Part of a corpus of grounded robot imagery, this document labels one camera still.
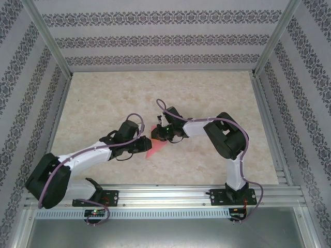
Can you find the circuit board with green light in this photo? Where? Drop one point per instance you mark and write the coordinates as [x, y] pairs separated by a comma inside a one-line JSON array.
[[94, 213]]

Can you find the pink paper sheet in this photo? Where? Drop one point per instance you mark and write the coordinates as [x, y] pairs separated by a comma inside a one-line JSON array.
[[155, 149]]

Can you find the small dark circuit board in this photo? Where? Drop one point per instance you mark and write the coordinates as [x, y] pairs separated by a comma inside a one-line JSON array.
[[236, 214]]

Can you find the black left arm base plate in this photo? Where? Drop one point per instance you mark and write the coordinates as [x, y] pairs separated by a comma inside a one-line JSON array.
[[113, 197]]

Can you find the aluminium frame post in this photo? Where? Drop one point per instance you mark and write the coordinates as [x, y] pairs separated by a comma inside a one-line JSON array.
[[276, 36], [49, 38]]

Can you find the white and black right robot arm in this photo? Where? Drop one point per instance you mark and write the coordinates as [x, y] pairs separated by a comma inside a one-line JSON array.
[[227, 139]]

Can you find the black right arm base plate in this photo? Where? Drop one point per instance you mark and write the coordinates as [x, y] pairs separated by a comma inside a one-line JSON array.
[[217, 197]]

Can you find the aluminium side rail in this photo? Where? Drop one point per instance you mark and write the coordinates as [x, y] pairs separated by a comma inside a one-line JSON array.
[[261, 103], [55, 129]]

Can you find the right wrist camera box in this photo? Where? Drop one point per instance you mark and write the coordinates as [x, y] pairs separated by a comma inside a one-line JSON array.
[[163, 120]]

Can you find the aluminium mounting rail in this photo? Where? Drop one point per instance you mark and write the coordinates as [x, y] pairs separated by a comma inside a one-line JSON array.
[[165, 197]]

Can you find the grey sheet metal tray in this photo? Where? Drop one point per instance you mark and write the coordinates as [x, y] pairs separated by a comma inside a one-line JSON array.
[[165, 232]]

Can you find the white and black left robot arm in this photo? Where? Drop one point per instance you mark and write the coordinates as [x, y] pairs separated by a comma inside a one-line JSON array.
[[51, 186]]

